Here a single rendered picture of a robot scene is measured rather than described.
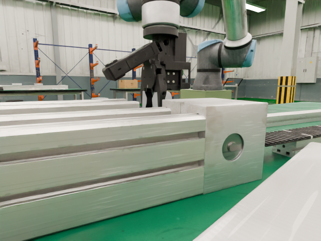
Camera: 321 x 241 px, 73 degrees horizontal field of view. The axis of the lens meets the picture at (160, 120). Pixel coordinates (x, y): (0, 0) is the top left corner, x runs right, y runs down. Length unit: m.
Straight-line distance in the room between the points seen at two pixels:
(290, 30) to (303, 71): 5.19
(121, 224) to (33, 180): 0.08
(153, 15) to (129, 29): 8.55
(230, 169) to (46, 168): 0.18
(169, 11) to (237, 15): 0.55
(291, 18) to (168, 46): 6.60
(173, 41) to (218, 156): 0.29
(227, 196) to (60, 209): 0.16
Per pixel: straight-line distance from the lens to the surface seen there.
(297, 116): 0.76
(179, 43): 0.47
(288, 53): 6.85
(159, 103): 0.40
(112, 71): 0.41
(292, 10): 7.05
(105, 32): 8.57
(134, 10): 0.61
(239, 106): 0.25
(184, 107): 0.25
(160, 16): 0.44
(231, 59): 1.04
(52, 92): 4.87
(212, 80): 1.05
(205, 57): 1.07
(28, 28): 8.06
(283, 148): 0.42
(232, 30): 0.98
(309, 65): 11.86
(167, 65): 0.43
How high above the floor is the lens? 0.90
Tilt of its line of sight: 10 degrees down
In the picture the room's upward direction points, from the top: straight up
